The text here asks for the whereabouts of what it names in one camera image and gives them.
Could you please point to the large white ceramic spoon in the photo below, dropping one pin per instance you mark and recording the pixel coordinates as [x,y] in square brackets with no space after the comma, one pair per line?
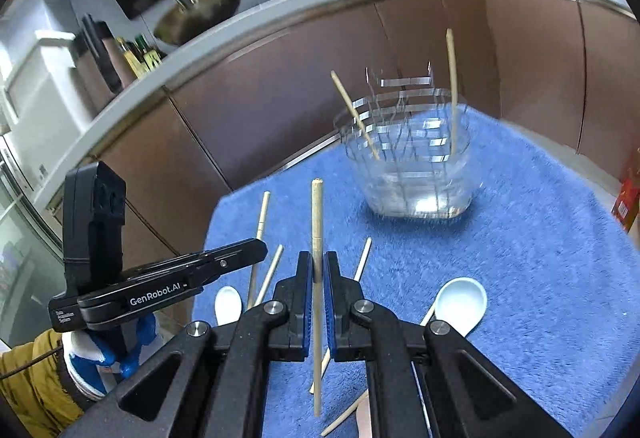
[460,303]

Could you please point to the person's left forearm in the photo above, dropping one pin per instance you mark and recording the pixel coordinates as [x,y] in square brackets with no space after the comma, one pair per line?
[30,383]

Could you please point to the brass wok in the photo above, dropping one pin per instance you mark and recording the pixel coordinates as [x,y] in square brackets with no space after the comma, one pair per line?
[200,13]

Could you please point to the blue towel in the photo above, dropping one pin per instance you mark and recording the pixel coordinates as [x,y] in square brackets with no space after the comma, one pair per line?
[500,228]

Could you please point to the red cardboard box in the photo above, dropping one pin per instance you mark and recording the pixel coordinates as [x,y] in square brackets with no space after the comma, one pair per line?
[627,198]

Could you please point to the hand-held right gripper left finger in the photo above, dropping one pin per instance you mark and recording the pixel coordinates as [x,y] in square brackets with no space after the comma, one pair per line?
[304,313]

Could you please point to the olive oil bottle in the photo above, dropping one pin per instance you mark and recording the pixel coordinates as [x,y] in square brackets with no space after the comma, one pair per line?
[129,61]
[150,53]

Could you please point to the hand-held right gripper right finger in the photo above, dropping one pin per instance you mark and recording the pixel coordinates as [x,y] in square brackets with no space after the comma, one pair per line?
[331,313]

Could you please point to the clear acrylic utensil holder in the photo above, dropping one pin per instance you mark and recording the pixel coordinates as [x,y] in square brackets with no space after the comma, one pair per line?
[425,198]

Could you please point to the brown base cabinets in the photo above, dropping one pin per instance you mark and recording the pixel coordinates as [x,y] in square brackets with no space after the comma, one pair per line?
[280,83]

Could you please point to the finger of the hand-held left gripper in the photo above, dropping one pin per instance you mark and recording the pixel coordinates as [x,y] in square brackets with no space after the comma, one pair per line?
[220,258]

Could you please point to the person's left hand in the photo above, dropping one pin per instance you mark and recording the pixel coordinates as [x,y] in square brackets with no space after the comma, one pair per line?
[87,360]

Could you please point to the small white ceramic spoon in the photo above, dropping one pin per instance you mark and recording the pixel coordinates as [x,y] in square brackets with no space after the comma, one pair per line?
[227,305]

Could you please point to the long bamboo chopstick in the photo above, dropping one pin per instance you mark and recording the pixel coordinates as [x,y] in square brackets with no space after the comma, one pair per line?
[316,218]

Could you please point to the knife block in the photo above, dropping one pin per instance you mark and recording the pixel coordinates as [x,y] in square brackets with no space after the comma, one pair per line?
[97,58]

